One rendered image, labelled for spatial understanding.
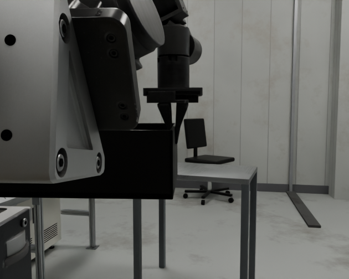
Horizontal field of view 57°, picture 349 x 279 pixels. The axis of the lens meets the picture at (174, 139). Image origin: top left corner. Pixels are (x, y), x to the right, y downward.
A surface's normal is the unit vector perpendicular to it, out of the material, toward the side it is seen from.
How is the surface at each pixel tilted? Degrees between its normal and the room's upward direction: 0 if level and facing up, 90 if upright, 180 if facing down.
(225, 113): 90
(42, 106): 82
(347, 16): 90
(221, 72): 90
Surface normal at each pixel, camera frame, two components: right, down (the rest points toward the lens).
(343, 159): -0.18, 0.08
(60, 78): 1.00, 0.00
